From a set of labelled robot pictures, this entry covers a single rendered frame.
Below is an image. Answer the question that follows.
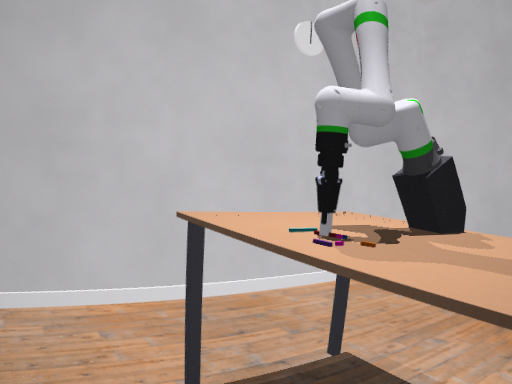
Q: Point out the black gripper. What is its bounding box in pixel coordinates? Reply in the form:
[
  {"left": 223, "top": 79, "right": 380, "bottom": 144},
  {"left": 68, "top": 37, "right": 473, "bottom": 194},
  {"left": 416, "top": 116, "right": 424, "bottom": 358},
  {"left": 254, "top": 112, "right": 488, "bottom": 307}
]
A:
[{"left": 315, "top": 153, "right": 344, "bottom": 236}]

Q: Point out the purple rod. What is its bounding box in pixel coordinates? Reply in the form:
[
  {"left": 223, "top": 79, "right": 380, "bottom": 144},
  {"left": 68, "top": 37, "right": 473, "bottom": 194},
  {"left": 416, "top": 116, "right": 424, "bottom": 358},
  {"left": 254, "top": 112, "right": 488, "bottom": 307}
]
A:
[{"left": 313, "top": 239, "right": 333, "bottom": 247}]

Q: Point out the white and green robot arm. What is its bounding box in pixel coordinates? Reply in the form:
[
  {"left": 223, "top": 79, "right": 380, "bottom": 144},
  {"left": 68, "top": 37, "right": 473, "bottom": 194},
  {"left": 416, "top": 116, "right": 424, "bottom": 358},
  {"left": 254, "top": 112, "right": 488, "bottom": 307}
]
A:
[{"left": 314, "top": 0, "right": 444, "bottom": 176}]

